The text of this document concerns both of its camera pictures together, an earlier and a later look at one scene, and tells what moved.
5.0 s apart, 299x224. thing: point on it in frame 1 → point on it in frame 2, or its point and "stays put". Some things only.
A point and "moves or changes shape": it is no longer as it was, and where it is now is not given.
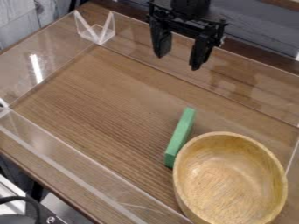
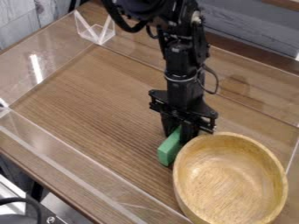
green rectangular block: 182,131 moves or changes shape
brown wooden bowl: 229,179 stays put
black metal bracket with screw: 48,216 stays put
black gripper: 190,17 → 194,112
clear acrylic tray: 91,102 stays put
